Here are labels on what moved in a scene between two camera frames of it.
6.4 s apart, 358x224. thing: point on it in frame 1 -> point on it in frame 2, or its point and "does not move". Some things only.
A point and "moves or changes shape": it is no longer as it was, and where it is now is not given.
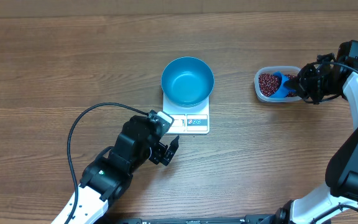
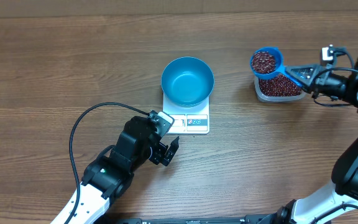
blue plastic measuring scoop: [282, 91] -> [280, 69]
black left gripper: [160, 155] does not move
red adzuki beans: [268, 84] moves or changes shape
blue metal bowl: [187, 82] does not move
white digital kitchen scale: [194, 119] does not move
